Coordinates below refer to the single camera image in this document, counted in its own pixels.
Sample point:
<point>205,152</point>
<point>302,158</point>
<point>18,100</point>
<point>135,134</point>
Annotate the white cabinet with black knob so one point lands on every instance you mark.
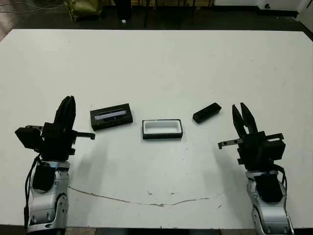
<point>281,5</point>

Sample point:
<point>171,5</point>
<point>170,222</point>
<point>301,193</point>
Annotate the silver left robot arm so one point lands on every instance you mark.
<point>46,203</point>

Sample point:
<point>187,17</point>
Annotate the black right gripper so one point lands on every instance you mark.
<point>253,149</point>

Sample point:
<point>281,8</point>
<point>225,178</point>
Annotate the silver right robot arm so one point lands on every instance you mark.
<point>269,215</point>

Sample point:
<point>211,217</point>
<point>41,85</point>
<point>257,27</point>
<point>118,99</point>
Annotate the white board panel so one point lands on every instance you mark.
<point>306,17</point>

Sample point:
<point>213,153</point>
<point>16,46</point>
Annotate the black box white insert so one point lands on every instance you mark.
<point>162,136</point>

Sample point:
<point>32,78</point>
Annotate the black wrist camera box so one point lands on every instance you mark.
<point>276,150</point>
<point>28,138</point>

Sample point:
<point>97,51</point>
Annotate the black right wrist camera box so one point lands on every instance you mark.
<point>276,150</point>

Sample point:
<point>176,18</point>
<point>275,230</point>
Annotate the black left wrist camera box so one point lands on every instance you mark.
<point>28,138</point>

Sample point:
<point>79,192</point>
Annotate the black slim camera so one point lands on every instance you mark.
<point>206,112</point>

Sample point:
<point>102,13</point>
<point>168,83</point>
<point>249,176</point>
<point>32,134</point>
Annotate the black printed box lid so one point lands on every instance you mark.
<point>111,122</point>

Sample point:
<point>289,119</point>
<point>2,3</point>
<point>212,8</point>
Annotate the olive green bag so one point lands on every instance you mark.
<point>83,9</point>

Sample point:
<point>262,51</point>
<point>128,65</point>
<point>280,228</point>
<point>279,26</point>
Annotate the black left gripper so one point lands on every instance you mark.
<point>57,144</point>

